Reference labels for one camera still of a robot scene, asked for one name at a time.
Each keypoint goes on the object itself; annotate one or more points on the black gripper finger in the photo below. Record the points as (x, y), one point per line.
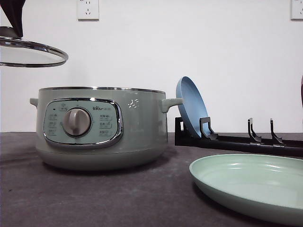
(13, 10)

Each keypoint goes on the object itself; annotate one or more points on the glass pot lid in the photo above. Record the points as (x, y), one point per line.
(11, 37)

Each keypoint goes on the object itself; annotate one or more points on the green plate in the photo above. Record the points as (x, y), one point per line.
(268, 184)

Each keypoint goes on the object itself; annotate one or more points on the green electric steamer pot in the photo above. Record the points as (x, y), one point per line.
(101, 128)

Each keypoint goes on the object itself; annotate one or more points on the blue plate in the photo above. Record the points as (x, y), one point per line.
(193, 107)

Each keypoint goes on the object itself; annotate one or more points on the black plate rack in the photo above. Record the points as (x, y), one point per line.
(209, 139)

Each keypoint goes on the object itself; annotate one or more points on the white wall socket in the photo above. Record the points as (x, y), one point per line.
(296, 10)
(88, 10)

